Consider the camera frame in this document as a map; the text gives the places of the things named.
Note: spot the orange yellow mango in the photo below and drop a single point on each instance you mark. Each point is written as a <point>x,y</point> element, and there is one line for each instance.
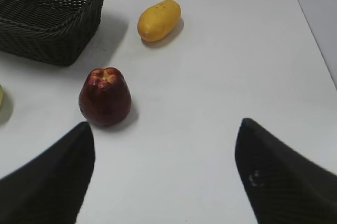
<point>159,20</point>

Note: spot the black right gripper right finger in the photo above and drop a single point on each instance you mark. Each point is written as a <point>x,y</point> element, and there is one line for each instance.
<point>282,186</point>

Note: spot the black woven basket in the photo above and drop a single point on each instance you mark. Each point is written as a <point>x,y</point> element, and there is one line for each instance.
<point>49,31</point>

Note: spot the dark red apple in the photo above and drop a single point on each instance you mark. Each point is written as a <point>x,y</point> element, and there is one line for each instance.
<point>105,99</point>

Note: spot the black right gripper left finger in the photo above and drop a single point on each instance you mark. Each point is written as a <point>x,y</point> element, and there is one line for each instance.
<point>51,188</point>

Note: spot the yellow lemon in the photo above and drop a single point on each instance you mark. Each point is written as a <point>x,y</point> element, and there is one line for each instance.
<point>1,95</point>

